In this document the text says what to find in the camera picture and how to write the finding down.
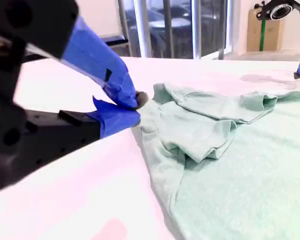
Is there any green pole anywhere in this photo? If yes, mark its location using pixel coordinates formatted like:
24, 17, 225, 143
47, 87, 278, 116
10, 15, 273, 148
260, 19, 267, 52

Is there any black camera box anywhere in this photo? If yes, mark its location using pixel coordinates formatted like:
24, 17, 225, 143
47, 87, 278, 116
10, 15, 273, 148
254, 0, 295, 21

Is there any brown cardboard box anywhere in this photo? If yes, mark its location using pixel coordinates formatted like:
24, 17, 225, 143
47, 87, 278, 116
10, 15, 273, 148
246, 8, 286, 53

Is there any pale green T-shirt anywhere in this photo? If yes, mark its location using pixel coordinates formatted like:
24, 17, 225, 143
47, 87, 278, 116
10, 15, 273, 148
136, 82, 300, 240

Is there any grey metal window post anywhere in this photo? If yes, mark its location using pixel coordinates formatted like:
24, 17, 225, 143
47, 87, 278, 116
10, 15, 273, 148
134, 0, 154, 58
163, 0, 175, 59
191, 0, 203, 60

